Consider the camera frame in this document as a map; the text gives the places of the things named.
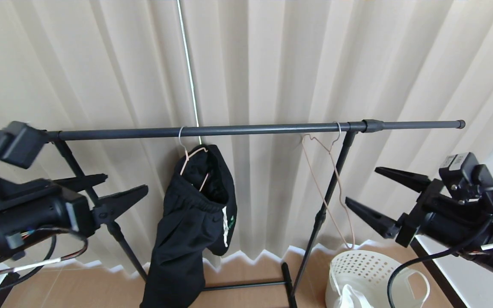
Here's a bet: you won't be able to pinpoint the black clothes rack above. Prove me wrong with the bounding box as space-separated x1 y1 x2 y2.
0 120 466 308

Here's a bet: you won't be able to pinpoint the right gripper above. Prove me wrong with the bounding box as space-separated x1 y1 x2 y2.
345 167 493 249

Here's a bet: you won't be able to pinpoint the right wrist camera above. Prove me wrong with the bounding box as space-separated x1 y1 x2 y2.
438 153 493 214

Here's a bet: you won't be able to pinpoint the beige curtain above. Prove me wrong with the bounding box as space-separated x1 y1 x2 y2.
0 0 493 274

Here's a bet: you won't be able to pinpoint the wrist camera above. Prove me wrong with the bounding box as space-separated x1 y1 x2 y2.
0 121 50 212
438 153 493 214

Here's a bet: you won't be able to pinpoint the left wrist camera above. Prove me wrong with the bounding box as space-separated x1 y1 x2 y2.
0 121 50 212

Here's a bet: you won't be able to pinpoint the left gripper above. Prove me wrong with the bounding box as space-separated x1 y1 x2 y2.
0 173 149 257

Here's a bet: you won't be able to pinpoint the white garment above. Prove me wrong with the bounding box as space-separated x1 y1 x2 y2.
341 284 374 308

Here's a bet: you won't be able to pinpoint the black shorts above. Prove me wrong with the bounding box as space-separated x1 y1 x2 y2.
140 144 238 308

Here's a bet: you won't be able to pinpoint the pink clothes hanger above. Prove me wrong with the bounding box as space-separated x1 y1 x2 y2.
301 123 356 249
178 126 211 193

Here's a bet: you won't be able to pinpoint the white laundry basket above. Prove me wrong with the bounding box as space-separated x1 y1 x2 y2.
325 250 431 308

